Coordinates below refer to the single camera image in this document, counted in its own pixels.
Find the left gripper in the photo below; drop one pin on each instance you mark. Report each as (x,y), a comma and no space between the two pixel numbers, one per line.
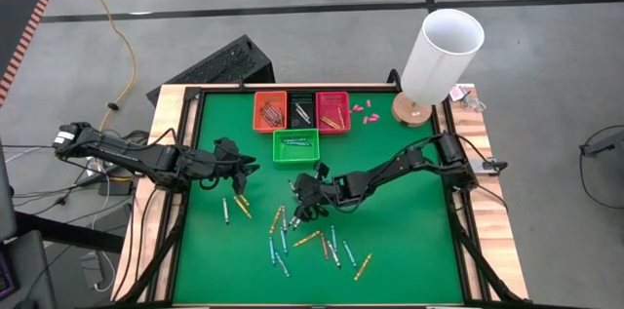
(214,170)

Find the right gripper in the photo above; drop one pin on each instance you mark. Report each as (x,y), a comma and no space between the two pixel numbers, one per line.
(312,189)

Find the brown crayon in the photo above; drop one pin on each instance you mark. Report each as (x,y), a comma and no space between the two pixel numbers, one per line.
(324,245)
(279,111)
(274,113)
(269,114)

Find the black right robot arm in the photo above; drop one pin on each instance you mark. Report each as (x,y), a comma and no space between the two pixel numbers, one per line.
(385,172)

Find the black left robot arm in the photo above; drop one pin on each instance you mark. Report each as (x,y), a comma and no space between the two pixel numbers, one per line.
(122,153)

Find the green plastic basket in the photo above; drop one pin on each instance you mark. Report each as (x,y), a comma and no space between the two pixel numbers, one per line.
(292,155)

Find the orange plastic basket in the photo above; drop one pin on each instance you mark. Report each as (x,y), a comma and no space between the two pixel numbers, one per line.
(258,99)

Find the black plastic basket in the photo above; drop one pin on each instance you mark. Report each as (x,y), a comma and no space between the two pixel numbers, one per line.
(292,99)

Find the green table mat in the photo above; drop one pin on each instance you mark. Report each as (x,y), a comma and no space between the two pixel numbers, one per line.
(390,250)

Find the red plastic basket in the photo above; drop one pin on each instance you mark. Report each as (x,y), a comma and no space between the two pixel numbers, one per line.
(326,102)

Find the black power strip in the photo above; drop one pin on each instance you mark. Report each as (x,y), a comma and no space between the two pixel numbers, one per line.
(114,184)

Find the black floor beam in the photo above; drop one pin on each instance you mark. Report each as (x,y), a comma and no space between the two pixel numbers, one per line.
(63,231)

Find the pink white packet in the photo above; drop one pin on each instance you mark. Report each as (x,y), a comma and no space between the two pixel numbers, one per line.
(458,92)

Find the white shade wooden base lamp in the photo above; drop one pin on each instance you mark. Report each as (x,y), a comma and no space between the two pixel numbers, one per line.
(439,65)

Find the clear plastic bag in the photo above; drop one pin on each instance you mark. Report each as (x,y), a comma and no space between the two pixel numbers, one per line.
(475,104)

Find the dark device purple screen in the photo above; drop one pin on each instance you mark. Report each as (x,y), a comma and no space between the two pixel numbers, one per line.
(29,270)

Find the grey metal bracket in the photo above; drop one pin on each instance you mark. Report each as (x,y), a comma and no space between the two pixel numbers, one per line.
(482,166)

